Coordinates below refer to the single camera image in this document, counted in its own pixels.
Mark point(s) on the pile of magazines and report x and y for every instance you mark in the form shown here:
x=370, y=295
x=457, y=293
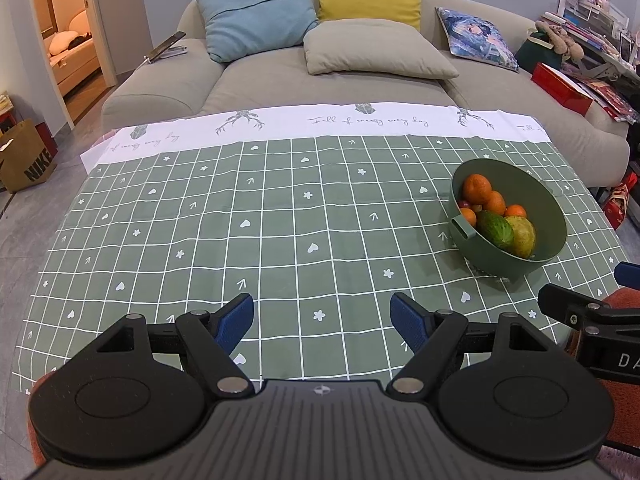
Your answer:
x=607, y=95

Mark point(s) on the dark green bag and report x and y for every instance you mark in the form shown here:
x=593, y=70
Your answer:
x=532, y=55

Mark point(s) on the medium orange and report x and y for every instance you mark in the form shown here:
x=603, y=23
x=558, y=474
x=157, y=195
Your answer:
x=516, y=210

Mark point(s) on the beige sofa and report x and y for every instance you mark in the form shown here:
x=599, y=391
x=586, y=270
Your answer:
x=260, y=75

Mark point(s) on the mottled orange with dark spot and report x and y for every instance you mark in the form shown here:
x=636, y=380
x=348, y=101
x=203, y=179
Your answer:
x=496, y=203

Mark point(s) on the cluttered shelf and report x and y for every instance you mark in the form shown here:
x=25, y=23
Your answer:
x=595, y=15

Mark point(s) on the green checked tablecloth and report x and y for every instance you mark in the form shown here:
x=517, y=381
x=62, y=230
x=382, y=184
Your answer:
x=250, y=185

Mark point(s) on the bed in side room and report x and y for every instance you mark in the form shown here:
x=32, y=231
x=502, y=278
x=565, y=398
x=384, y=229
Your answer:
x=75, y=52

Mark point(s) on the flat red gift box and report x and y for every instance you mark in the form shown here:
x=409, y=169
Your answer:
x=560, y=87

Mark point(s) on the beige plush toy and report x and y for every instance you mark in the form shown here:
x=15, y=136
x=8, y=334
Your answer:
x=557, y=35

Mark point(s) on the blue cushion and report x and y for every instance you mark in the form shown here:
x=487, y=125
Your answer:
x=255, y=17

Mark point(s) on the green colander bowl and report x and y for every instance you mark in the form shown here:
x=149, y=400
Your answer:
x=545, y=210

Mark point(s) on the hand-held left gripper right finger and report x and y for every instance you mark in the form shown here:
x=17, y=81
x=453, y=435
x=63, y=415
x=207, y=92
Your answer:
x=407, y=320

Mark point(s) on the beige cushion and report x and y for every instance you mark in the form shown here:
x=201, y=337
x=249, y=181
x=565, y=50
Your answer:
x=370, y=50

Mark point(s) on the phone on stand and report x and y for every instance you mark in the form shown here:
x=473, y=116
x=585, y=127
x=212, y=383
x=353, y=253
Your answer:
x=167, y=45

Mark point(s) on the large smooth orange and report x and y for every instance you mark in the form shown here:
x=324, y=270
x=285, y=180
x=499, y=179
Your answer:
x=476, y=187

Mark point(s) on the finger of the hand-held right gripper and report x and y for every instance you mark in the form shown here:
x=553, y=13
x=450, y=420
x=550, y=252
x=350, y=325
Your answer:
x=565, y=305
x=627, y=272

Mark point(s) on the small orange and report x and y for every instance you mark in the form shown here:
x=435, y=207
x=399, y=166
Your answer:
x=468, y=216

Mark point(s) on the yellow green mango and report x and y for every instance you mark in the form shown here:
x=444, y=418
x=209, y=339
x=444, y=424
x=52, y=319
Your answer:
x=521, y=236

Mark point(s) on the red patterned bag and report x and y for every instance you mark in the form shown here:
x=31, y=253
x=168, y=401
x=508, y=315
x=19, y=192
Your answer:
x=618, y=200

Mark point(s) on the dark green cucumber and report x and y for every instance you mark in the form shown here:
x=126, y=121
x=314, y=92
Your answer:
x=495, y=230

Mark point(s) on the brown paper bag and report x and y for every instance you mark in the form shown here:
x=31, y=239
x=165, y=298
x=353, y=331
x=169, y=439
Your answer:
x=25, y=160

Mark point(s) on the printed picture cushion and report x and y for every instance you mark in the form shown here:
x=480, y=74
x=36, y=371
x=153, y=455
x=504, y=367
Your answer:
x=475, y=35

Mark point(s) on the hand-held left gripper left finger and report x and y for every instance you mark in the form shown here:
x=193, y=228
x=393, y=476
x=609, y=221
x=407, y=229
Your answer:
x=235, y=320

